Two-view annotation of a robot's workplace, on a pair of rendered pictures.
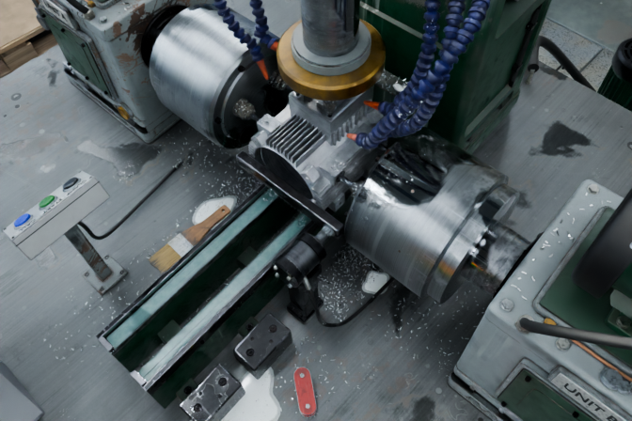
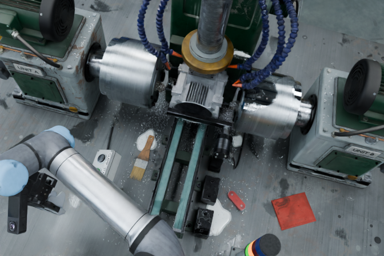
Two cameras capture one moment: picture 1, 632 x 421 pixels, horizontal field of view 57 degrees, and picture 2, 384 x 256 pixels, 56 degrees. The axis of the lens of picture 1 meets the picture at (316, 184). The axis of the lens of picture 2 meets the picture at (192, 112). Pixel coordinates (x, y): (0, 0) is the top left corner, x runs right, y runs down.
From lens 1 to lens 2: 58 cm
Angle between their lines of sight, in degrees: 21
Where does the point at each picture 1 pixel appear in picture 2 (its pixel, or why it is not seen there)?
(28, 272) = (70, 212)
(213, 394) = (204, 220)
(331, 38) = (217, 46)
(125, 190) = (92, 148)
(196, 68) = (134, 76)
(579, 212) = (329, 82)
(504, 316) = (326, 134)
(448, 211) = (284, 102)
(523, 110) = not seen: hidden behind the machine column
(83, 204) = (114, 165)
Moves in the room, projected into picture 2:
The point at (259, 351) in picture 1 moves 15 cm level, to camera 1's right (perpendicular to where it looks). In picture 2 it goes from (212, 193) to (244, 175)
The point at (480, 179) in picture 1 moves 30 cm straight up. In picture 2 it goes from (288, 83) to (322, 27)
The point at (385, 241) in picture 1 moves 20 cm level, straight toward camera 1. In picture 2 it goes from (260, 123) to (283, 175)
